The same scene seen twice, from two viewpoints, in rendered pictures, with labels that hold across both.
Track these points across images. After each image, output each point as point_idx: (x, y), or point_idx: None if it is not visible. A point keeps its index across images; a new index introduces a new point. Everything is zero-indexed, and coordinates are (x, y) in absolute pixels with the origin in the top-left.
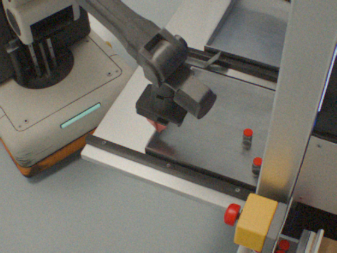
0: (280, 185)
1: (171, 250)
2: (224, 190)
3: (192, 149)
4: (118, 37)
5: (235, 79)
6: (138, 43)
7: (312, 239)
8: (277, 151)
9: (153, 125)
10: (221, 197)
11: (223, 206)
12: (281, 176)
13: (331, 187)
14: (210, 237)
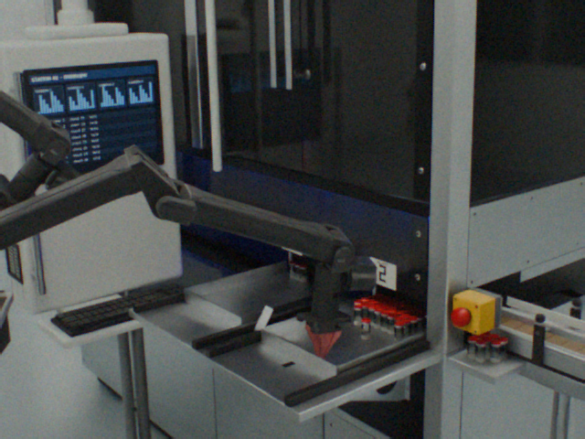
0: (460, 278)
1: None
2: (408, 352)
3: (348, 359)
4: (304, 242)
5: None
6: (326, 233)
7: None
8: (455, 240)
9: (325, 345)
10: (411, 360)
11: (420, 362)
12: (460, 266)
13: (484, 251)
14: None
